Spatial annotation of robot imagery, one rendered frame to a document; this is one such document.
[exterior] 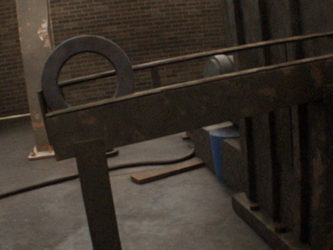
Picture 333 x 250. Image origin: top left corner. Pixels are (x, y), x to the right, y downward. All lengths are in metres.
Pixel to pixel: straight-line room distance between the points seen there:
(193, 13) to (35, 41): 4.34
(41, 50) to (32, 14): 0.32
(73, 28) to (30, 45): 3.60
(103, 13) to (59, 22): 0.79
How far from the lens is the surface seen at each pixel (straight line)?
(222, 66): 2.07
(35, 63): 3.30
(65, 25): 6.88
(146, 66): 0.83
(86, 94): 6.85
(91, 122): 0.74
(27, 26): 3.33
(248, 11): 1.46
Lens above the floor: 0.71
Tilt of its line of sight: 10 degrees down
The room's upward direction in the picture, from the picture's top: 7 degrees counter-clockwise
